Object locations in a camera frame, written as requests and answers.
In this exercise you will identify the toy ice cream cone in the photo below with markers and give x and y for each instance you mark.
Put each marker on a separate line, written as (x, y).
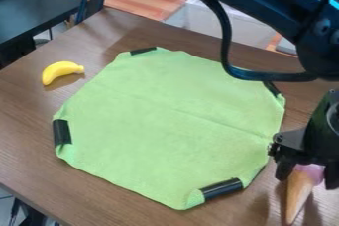
(298, 193)

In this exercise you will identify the white box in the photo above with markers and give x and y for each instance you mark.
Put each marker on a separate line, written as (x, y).
(229, 25)

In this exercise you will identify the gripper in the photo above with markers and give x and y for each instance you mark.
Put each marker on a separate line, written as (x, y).
(320, 140)

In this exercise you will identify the yellow toy banana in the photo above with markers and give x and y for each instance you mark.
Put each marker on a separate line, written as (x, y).
(59, 70)

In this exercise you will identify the black desk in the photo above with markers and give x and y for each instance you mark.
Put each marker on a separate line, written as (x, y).
(31, 12)

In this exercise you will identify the green cloth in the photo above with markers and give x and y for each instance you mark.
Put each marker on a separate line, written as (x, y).
(167, 121)

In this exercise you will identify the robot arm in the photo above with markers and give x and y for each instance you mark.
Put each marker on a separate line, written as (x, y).
(265, 2)

